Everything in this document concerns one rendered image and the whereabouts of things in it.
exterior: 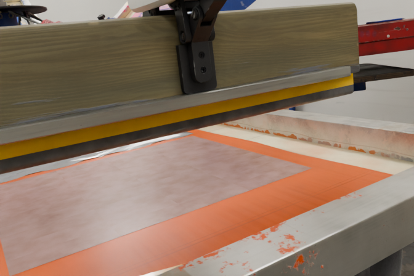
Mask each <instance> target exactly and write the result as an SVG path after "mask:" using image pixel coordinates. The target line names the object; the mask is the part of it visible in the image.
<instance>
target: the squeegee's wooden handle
mask: <svg viewBox="0 0 414 276"><path fill-rule="evenodd" d="M214 30H215V39H214V40H213V41H212V42H213V52H214V63H215V69H216V79H217V87H216V88H220V87H226V86H233V85H237V84H243V83H250V82H254V81H260V80H265V79H271V78H278V77H282V76H288V75H295V74H299V73H305V72H310V71H316V70H323V69H327V68H333V67H341V66H350V67H351V73H357V72H359V70H360V66H359V37H358V23H357V7H356V5H355V4H354V3H353V2H342V3H332V4H316V5H306V6H289V7H271V8H262V9H245V10H228V11H219V13H218V14H217V19H216V21H215V24H214ZM176 45H182V43H181V42H180V39H179V33H178V29H177V22H176V16H175V14H174V15H157V16H148V17H131V18H114V19H104V20H87V21H78V22H60V23H43V24H34V25H17V26H0V127H2V126H8V125H13V124H19V123H26V122H30V121H36V120H43V119H47V118H53V117H58V116H64V115H70V114H75V113H81V112H88V111H92V110H98V109H102V108H109V107H115V106H119V105H126V104H133V103H137V102H143V101H147V100H154V99H160V98H164V97H171V96H175V95H181V94H184V93H183V92H182V90H181V81H180V75H179V66H178V61H177V52H176Z"/></svg>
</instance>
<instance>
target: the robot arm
mask: <svg viewBox="0 0 414 276"><path fill-rule="evenodd" d="M226 1H227V0H128V6H129V8H130V9H131V10H132V11H133V12H135V13H140V12H142V16H143V17H148V16H157V15H174V14H175V16H176V22H177V29H178V33H179V39H180V42H181V43H182V45H176V52H177V61H178V66H179V75H180V81H181V90H182V92H183V93H184V94H193V93H196V92H203V91H208V90H213V89H215V88H216V87H217V79H216V69H215V63H214V52H213V42H212V41H213V40H214V39H215V30H214V24H215V21H216V19H217V14H218V13H219V11H220V10H221V9H222V7H223V5H224V4H225V3H226ZM164 5H168V6H169V8H171V10H160V7H161V6H164ZM187 12H192V13H191V15H190V19H189V18H188V13H187Z"/></svg>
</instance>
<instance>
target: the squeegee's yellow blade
mask: <svg viewBox="0 0 414 276"><path fill-rule="evenodd" d="M352 84H354V81H353V73H351V75H350V76H347V77H343V78H338V79H332V80H328V81H322V82H319V83H313V84H307V85H303V86H298V87H292V88H288V89H282V90H278V91H272V92H266V93H263V94H257V95H251V96H248V97H242V98H238V99H232V100H226V101H223V102H217V103H211V104H207V105H202V106H197V107H192V108H186V109H182V110H176V111H173V112H167V113H161V114H157V115H152V116H146V117H142V118H136V119H133V120H127V121H121V122H117V123H111V124H105V125H101V126H96V127H92V128H86V129H80V130H77V131H71V132H65V133H61V134H56V135H52V136H46V137H40V138H37V139H30V140H24V141H21V142H15V143H11V144H5V145H0V160H3V159H7V158H12V157H16V156H21V155H26V154H30V153H35V152H41V151H44V150H50V149H53V148H59V147H64V146H67V145H73V144H78V143H82V142H87V141H90V140H96V139H101V138H104V137H110V136H115V135H119V134H124V133H128V132H133V131H138V130H142V129H147V128H153V127H156V126H162V125H165V124H171V123H176V122H180V121H185V120H190V119H194V118H199V117H202V116H208V115H213V114H217V113H222V112H227V111H231V110H236V109H240V108H245V107H251V106H254V105H260V104H265V103H269V102H274V101H278V100H283V99H288V98H292V97H297V96H301V95H306V94H311V93H315V92H320V91H326V90H329V89H334V88H338V87H343V86H348V85H352Z"/></svg>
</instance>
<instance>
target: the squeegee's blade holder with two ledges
mask: <svg viewBox="0 0 414 276"><path fill-rule="evenodd" d="M350 75H351V67H350V66H341V67H333V68H327V69H323V70H316V71H310V72H305V73H299V74H295V75H288V76H282V77H278V78H271V79H265V80H260V81H254V82H250V83H243V84H237V85H233V86H226V87H220V88H215V89H213V90H208V91H203V92H196V93H193V94H181V95H175V96H171V97H164V98H160V99H154V100H147V101H143V102H137V103H130V104H126V105H119V106H115V107H109V108H102V109H98V110H92V111H88V112H81V113H75V114H70V115H64V116H58V117H53V118H47V119H43V120H36V121H30V122H26V123H19V124H13V125H8V126H2V127H0V145H5V144H11V143H15V142H21V141H24V140H30V139H37V138H40V137H46V136H52V135H56V134H61V133H65V132H71V131H77V130H80V129H86V128H92V127H96V126H101V125H105V124H111V123H117V122H121V121H127V120H133V119H136V118H142V117H146V116H152V115H157V114H161V113H167V112H173V111H176V110H182V109H186V108H192V107H197V106H202V105H207V104H213V103H217V102H223V101H226V100H232V99H238V98H242V97H248V96H251V95H257V94H263V93H266V92H272V91H278V90H282V89H288V88H292V87H298V86H303V85H307V84H313V83H319V82H322V81H328V80H332V79H338V78H343V77H347V76H350Z"/></svg>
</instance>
